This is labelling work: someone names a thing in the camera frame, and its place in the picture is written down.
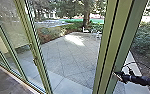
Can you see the green framed glass door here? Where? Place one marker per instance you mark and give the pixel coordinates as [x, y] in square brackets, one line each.
[127, 36]

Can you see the outdoor metal chair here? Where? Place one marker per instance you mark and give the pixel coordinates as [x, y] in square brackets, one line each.
[98, 35]
[85, 30]

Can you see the dark green shrub bed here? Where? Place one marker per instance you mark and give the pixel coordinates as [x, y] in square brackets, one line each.
[147, 40]

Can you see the large tree trunk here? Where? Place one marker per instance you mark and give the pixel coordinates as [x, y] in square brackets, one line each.
[87, 18]

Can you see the low brownish hedge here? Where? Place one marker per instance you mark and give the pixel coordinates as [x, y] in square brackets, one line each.
[52, 32]

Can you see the green framed glass wall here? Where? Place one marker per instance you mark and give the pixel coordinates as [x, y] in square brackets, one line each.
[31, 43]

